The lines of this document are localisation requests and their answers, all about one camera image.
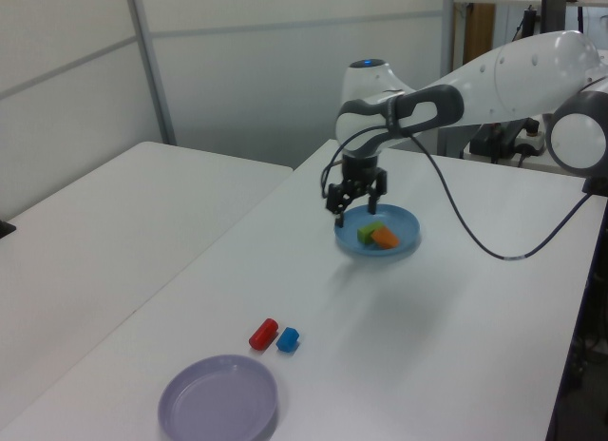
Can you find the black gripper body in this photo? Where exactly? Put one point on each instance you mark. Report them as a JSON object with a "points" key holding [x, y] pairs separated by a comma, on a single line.
{"points": [[361, 171]]}

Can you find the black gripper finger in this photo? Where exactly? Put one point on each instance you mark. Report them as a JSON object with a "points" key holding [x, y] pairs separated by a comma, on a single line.
{"points": [[336, 201], [378, 186]]}

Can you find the green rectangular block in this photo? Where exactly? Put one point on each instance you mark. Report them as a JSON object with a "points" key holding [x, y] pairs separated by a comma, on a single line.
{"points": [[366, 234]]}

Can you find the orange rectangular block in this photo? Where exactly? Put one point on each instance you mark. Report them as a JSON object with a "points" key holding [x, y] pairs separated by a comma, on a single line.
{"points": [[387, 239]]}

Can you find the blue block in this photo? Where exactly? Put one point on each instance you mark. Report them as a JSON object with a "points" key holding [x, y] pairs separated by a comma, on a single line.
{"points": [[287, 340]]}

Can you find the red cylinder block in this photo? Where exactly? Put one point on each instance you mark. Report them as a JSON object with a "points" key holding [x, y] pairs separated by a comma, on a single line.
{"points": [[262, 334]]}

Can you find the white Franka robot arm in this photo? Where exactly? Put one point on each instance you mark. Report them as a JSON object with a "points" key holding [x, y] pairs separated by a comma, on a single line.
{"points": [[522, 75]]}

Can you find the blue plate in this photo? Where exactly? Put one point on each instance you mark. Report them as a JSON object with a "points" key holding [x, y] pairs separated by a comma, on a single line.
{"points": [[406, 222]]}

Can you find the white power strip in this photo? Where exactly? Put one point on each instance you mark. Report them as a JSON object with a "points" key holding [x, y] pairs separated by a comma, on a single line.
{"points": [[532, 139]]}

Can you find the brown wooden panel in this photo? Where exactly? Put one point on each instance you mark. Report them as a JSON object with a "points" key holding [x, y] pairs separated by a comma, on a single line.
{"points": [[479, 32]]}

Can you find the purple plate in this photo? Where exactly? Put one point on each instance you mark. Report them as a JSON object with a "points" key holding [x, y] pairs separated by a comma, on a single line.
{"points": [[218, 403]]}

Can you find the grey metal partition post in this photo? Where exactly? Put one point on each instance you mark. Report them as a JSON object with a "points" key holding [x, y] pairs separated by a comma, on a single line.
{"points": [[152, 70], [448, 27]]}

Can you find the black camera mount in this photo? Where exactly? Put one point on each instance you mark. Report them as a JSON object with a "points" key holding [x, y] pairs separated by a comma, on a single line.
{"points": [[596, 184]]}

